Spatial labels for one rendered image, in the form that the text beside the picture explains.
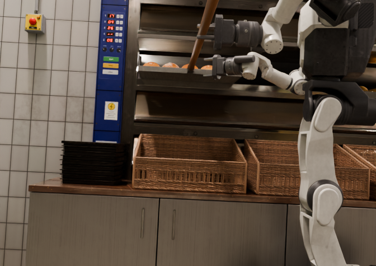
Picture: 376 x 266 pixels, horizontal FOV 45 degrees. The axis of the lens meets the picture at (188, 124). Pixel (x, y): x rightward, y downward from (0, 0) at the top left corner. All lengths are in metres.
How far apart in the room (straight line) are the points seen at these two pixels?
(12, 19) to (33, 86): 0.42
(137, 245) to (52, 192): 0.46
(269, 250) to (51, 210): 1.03
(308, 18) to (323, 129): 0.43
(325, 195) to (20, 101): 1.81
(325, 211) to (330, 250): 0.17
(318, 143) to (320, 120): 0.09
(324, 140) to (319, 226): 0.33
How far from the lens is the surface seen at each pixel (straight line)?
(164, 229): 2.18
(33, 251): 2.29
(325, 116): 1.84
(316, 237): 1.88
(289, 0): 1.53
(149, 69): 2.43
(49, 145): 2.79
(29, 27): 2.83
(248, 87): 2.75
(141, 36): 2.62
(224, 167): 2.21
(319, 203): 1.83
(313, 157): 1.86
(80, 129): 2.75
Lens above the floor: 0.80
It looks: 3 degrees up
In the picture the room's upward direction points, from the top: 3 degrees clockwise
